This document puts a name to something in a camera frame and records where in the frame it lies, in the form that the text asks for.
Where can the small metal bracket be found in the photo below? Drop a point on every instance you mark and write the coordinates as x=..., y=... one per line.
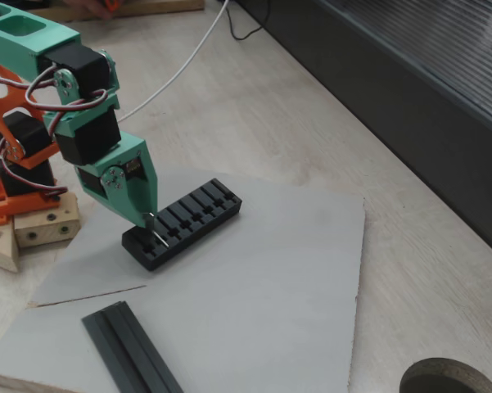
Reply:
x=149, y=221

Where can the wooden base block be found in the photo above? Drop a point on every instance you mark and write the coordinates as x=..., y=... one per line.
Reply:
x=45, y=229

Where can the black slotted plastic block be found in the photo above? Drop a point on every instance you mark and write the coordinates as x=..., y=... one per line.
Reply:
x=213, y=221

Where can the person's hand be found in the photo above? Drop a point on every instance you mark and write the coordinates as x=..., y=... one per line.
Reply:
x=88, y=7

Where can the black aluminium profile rail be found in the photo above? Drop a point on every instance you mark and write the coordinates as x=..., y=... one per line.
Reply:
x=131, y=352

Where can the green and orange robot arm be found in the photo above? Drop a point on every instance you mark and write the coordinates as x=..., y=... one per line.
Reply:
x=16, y=45

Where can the grey laminated board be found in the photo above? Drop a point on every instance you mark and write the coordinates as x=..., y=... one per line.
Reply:
x=249, y=307

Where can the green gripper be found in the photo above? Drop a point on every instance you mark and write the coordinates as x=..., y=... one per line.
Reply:
x=136, y=186

